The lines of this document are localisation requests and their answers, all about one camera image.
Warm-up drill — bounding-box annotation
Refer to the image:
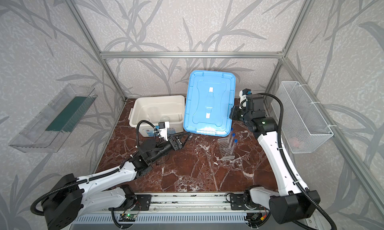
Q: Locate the light blue bin lid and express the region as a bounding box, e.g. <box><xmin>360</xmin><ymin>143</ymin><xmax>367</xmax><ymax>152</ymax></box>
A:
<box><xmin>183</xmin><ymin>70</ymin><xmax>236</xmax><ymax>137</ymax></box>

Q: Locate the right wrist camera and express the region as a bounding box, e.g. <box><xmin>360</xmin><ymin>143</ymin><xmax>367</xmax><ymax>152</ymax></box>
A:
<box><xmin>239</xmin><ymin>89</ymin><xmax>252</xmax><ymax>109</ymax></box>

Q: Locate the small white ceramic dish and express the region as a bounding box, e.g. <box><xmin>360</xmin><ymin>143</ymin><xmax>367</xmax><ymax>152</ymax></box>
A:
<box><xmin>159</xmin><ymin>116</ymin><xmax>170</xmax><ymax>122</ymax></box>

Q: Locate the white plastic storage bin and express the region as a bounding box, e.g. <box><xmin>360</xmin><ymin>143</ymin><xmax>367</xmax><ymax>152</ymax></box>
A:
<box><xmin>129</xmin><ymin>95</ymin><xmax>185</xmax><ymax>135</ymax></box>

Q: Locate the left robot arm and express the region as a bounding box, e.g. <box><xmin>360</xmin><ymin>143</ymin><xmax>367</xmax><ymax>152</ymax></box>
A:
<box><xmin>30</xmin><ymin>132</ymin><xmax>191</xmax><ymax>230</ymax></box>

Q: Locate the aluminium front rail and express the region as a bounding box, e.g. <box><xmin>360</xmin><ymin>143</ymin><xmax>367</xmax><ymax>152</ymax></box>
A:
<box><xmin>78</xmin><ymin>188</ymin><xmax>276</xmax><ymax>217</ymax></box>

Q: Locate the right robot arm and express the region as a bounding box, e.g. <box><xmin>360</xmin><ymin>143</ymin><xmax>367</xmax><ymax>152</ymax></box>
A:
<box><xmin>230</xmin><ymin>89</ymin><xmax>337</xmax><ymax>230</ymax></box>

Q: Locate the clear acrylic test tube rack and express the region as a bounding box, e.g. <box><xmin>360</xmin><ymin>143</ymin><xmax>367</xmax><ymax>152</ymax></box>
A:
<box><xmin>218</xmin><ymin>138</ymin><xmax>235</xmax><ymax>161</ymax></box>

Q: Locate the clear wall shelf green liner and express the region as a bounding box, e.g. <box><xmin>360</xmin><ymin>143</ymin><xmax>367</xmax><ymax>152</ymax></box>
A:
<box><xmin>9</xmin><ymin>84</ymin><xmax>98</xmax><ymax>153</ymax></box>

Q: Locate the pink object in basket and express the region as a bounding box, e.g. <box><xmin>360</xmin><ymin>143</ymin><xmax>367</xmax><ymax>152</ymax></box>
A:
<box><xmin>289</xmin><ymin>138</ymin><xmax>302</xmax><ymax>149</ymax></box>

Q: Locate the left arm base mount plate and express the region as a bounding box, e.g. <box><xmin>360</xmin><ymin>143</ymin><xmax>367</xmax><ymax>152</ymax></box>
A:
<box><xmin>117</xmin><ymin>195</ymin><xmax>152</xmax><ymax>211</ymax></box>

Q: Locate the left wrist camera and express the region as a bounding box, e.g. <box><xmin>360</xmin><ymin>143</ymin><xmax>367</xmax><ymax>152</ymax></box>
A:
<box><xmin>157</xmin><ymin>121</ymin><xmax>170</xmax><ymax>142</ymax></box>

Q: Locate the white wire mesh basket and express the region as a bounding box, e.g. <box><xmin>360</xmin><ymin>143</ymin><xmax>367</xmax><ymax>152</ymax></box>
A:
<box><xmin>276</xmin><ymin>81</ymin><xmax>334</xmax><ymax>154</ymax></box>

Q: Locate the clear plastic measuring beaker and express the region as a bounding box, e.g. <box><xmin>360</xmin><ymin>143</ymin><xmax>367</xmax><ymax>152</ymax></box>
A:
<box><xmin>147</xmin><ymin>107</ymin><xmax>160</xmax><ymax>122</ymax></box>

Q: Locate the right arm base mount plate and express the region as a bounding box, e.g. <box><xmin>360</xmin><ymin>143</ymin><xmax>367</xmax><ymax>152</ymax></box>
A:
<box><xmin>228</xmin><ymin>193</ymin><xmax>256</xmax><ymax>211</ymax></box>

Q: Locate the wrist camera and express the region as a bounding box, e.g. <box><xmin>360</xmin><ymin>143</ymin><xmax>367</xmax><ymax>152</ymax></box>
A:
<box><xmin>157</xmin><ymin>121</ymin><xmax>170</xmax><ymax>142</ymax></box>
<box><xmin>239</xmin><ymin>89</ymin><xmax>252</xmax><ymax>109</ymax></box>

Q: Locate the green circuit board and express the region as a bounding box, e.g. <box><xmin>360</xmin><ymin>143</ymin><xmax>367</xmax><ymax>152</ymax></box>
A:
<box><xmin>119</xmin><ymin>213</ymin><xmax>138</xmax><ymax>222</ymax></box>

